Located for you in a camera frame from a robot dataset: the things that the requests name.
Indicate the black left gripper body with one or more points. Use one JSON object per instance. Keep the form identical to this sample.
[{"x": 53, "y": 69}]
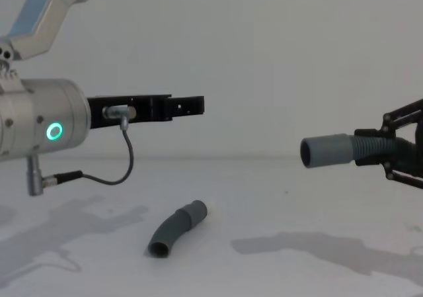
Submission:
[{"x": 145, "y": 110}]

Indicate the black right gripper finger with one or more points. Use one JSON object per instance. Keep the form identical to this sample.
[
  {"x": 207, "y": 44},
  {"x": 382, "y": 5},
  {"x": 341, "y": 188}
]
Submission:
[
  {"x": 396, "y": 173},
  {"x": 390, "y": 121}
]

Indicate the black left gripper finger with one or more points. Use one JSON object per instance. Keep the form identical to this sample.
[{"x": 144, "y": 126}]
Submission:
[{"x": 188, "y": 106}]

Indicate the silver and grey left robot arm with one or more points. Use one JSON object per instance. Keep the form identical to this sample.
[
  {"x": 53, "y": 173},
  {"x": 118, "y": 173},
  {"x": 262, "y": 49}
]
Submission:
[{"x": 39, "y": 121}]

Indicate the curved grey pipe piece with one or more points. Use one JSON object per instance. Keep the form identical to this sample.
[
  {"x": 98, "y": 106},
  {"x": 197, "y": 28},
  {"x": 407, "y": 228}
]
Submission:
[{"x": 178, "y": 226}]

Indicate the white table cloth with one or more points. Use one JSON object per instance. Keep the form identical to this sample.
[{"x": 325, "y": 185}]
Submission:
[{"x": 264, "y": 260}]

